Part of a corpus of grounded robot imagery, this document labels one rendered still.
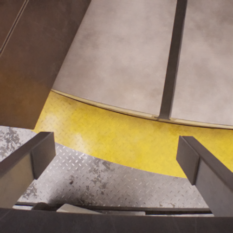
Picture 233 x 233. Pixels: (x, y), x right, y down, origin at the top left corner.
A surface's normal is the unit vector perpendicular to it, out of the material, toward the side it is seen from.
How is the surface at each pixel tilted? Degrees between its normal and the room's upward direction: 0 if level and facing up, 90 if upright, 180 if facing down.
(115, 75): 0
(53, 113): 0
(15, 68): 90
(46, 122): 0
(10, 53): 90
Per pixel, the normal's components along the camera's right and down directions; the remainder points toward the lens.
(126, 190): -0.13, -0.15
